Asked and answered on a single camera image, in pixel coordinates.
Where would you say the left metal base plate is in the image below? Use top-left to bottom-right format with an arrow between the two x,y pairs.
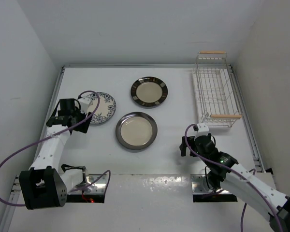
67,172 -> 110,203

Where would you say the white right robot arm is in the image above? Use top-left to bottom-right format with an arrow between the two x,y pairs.
180,134 -> 290,232

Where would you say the blue floral white plate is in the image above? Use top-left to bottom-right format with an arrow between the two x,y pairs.
83,92 -> 116,125

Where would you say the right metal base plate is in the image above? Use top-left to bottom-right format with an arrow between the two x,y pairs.
190,174 -> 237,203

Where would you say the dark rimmed striped plate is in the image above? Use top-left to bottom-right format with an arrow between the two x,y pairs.
130,76 -> 168,108

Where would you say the metal base plate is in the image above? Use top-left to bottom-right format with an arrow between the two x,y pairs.
190,174 -> 237,203
67,172 -> 110,203

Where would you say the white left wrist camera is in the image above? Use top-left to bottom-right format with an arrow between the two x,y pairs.
78,97 -> 93,114

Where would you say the white wire dish rack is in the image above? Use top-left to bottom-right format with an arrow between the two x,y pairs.
192,51 -> 242,129

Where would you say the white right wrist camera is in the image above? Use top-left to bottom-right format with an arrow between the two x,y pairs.
196,123 -> 209,134

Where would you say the silver rimmed cream plate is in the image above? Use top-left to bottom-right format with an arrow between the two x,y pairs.
115,112 -> 158,151

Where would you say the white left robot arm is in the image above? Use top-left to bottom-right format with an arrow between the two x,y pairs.
19,97 -> 92,210

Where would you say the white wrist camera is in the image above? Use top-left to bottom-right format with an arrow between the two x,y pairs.
78,97 -> 93,114
196,123 -> 209,134

